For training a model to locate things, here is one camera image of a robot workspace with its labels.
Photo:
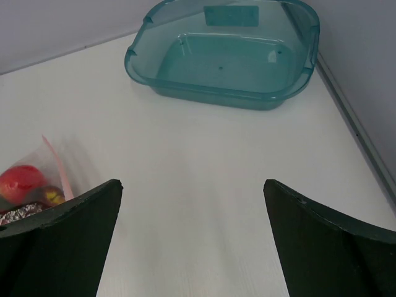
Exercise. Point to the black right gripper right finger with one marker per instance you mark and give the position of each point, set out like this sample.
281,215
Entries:
324,252

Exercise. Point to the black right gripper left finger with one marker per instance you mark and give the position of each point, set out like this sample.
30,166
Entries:
61,251

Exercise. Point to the dark red fake peach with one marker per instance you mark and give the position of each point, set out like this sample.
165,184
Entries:
51,196

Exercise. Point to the clear zip top bag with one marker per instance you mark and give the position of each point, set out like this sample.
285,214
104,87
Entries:
49,163

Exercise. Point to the red fake apple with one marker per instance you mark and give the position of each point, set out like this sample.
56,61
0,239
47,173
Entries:
18,181

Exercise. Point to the fake purple grape bunch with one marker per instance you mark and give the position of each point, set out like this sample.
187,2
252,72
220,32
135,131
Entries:
21,212

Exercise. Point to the teal transparent plastic bin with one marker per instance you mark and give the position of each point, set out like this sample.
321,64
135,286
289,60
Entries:
252,55

